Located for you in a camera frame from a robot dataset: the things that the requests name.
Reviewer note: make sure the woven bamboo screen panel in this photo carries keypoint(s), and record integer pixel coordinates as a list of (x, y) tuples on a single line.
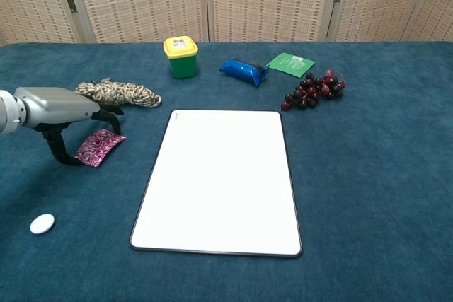
[(32, 1), (437, 8), (141, 1), (269, 1), (378, 1)]

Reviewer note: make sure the pink patterned packet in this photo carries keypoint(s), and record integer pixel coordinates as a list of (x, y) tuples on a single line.
[(99, 146)]

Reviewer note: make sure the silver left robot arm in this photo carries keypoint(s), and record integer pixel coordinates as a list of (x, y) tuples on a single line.
[(8, 112)]

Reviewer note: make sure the small white round disc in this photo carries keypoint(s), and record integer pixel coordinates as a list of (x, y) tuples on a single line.
[(42, 223)]

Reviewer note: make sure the white rectangular board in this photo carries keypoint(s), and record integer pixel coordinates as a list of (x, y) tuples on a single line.
[(219, 181)]

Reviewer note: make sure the blue felt table cover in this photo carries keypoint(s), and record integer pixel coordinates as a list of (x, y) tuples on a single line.
[(371, 174)]

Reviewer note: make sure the yellow lidded green container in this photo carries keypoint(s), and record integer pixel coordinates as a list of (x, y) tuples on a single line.
[(181, 58)]

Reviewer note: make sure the dark red grape bunch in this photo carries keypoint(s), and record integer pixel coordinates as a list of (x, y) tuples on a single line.
[(313, 91)]

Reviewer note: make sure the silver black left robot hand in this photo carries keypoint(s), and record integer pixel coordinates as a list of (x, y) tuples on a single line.
[(56, 105)]

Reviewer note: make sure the blue snack pouch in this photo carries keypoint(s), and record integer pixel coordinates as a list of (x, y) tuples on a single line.
[(240, 70)]

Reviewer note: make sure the green sachet packet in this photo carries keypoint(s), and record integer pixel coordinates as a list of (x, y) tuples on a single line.
[(290, 64)]

